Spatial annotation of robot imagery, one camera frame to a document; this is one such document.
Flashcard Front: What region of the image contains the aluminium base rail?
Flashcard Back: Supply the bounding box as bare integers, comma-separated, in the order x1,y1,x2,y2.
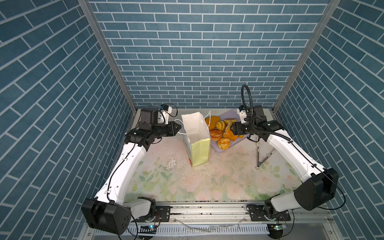
124,201,333,225

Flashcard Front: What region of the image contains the paper gift bag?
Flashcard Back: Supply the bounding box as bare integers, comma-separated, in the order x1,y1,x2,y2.
176,112,211,167

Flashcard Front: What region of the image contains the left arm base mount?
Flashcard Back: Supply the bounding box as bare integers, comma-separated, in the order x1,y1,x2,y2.
136,197,171,223

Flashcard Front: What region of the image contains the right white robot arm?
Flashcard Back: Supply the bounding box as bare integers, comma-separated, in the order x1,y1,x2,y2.
230,120,339,221

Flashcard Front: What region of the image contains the round orange flat bread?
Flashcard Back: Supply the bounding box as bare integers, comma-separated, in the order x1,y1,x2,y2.
205,116,221,131

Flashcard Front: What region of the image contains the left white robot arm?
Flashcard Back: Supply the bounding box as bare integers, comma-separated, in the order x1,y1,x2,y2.
81,121,182,235

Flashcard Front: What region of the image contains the square orange toast bread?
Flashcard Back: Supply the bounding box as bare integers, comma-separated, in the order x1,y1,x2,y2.
223,123,238,142

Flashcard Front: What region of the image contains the lavender tray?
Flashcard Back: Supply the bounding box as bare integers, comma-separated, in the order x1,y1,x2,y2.
209,108,256,153

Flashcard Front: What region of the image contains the yellow orange croissant bun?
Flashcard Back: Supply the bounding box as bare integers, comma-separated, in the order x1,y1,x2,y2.
224,119,237,125

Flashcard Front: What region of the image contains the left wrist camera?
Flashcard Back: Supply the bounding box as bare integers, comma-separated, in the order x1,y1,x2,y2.
160,104,173,125

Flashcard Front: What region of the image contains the yellow shell bun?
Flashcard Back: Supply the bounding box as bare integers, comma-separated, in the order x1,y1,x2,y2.
216,121,227,131

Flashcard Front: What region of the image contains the glazed brown pastry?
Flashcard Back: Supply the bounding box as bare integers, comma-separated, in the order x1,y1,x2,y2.
210,129,224,142

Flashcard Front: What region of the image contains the small round knotted bun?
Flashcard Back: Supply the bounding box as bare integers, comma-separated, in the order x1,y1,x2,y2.
217,138,231,150

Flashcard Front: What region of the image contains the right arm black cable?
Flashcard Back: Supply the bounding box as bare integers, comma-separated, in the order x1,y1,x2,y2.
240,84,347,211

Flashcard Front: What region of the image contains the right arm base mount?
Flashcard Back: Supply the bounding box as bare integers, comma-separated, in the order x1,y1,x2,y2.
245,204,291,222

